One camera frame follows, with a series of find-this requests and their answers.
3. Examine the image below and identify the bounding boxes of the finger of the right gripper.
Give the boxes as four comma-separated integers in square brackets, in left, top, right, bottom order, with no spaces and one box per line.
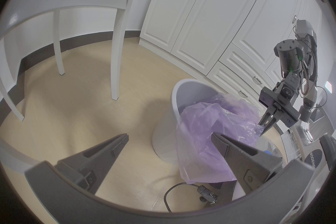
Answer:
[259,109,275,126]
[261,113,280,136]

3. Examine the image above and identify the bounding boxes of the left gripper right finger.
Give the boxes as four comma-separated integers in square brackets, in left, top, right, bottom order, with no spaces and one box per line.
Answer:
[211,132,284,196]

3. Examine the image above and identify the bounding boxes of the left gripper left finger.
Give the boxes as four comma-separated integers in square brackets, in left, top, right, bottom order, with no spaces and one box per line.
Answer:
[56,133,130,194]

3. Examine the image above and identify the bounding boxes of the purple plastic bag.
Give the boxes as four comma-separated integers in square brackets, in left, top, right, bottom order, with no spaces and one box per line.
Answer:
[176,93,265,184]

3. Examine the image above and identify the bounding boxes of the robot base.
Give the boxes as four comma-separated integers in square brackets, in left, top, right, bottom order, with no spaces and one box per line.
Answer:
[218,107,336,218]

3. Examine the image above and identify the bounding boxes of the white trash bin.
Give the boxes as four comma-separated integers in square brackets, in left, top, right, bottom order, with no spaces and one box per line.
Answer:
[152,79,223,166]

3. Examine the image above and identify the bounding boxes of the white wardrobe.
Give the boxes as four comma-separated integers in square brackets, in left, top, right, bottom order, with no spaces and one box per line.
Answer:
[139,0,326,118]

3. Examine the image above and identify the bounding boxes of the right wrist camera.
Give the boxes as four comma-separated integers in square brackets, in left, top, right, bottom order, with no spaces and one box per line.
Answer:
[278,81,296,101]

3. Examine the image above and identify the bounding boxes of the black cable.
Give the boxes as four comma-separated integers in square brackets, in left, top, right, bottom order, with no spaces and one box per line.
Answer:
[164,183,218,212]

